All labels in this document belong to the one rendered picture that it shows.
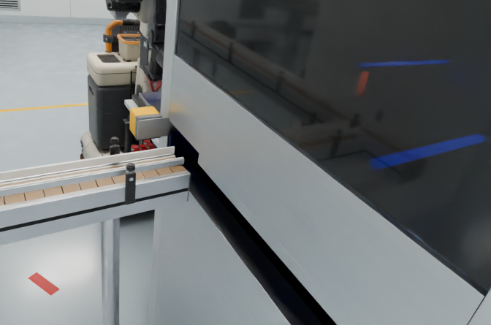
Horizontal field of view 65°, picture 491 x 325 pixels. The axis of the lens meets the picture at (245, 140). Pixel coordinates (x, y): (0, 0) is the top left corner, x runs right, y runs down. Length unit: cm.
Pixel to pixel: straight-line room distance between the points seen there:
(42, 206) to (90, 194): 10
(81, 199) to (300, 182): 53
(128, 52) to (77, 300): 125
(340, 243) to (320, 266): 7
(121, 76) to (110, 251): 126
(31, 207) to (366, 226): 70
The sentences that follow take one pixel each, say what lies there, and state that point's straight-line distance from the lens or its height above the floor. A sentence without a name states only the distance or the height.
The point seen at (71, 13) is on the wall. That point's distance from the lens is 645.
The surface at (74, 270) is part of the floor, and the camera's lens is 210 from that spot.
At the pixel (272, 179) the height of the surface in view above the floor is 112.
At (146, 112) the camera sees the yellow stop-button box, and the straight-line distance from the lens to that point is 114.
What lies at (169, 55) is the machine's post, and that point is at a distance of 109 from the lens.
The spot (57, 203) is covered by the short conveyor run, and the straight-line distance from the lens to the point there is 97.
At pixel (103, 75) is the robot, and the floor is 76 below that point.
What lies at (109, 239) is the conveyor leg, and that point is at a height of 74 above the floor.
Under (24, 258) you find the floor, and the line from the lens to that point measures 221.
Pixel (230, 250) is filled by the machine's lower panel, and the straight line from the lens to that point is 94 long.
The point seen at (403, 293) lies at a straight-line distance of 58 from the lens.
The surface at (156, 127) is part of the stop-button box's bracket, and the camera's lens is 113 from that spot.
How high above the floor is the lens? 151
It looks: 27 degrees down
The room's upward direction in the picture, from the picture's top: 10 degrees clockwise
